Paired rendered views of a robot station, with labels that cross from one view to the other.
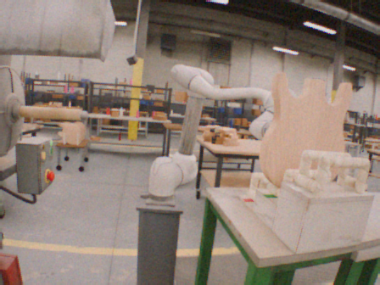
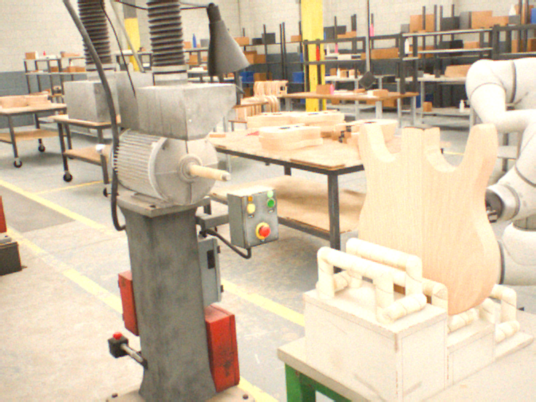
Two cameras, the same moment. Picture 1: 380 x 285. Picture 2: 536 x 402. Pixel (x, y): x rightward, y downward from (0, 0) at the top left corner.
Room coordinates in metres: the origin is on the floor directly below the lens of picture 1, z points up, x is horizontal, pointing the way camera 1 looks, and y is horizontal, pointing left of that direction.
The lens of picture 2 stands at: (-0.01, -1.47, 1.63)
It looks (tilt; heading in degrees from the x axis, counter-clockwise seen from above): 14 degrees down; 66
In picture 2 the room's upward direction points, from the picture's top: 4 degrees counter-clockwise
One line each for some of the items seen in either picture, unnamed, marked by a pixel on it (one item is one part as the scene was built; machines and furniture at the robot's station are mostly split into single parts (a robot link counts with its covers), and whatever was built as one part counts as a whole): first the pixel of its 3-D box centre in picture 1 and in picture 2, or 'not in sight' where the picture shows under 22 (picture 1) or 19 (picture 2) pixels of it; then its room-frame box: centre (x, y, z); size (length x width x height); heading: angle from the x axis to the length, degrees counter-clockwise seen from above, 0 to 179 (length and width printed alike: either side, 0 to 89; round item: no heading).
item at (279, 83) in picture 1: (282, 86); (376, 143); (0.80, -0.29, 1.40); 0.07 x 0.04 x 0.09; 101
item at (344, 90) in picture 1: (341, 95); (474, 149); (0.85, -0.54, 1.41); 0.07 x 0.04 x 0.10; 101
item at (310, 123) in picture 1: (308, 135); (421, 218); (0.83, -0.41, 1.25); 0.35 x 0.04 x 0.40; 101
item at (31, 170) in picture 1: (18, 171); (238, 222); (0.83, 0.67, 0.99); 0.24 x 0.21 x 0.26; 102
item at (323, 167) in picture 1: (321, 178); (325, 275); (0.61, -0.37, 1.15); 0.03 x 0.03 x 0.09
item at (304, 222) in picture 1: (323, 214); (372, 339); (0.67, -0.44, 1.02); 0.27 x 0.15 x 0.17; 102
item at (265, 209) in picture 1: (294, 207); (421, 334); (0.82, -0.41, 0.98); 0.27 x 0.16 x 0.09; 102
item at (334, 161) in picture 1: (346, 162); (352, 263); (0.63, -0.45, 1.20); 0.20 x 0.03 x 0.03; 101
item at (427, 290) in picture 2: (309, 174); (407, 280); (0.78, -0.42, 1.12); 0.20 x 0.03 x 0.03; 101
